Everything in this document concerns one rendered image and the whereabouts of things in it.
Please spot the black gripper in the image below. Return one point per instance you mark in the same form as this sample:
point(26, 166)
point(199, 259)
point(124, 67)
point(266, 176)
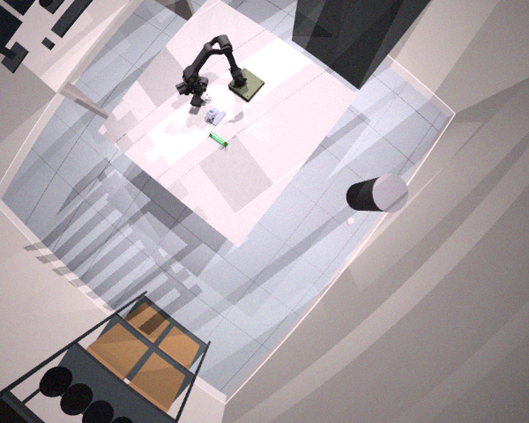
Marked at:
point(196, 102)

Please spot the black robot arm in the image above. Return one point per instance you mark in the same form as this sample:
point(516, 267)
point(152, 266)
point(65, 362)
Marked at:
point(190, 73)

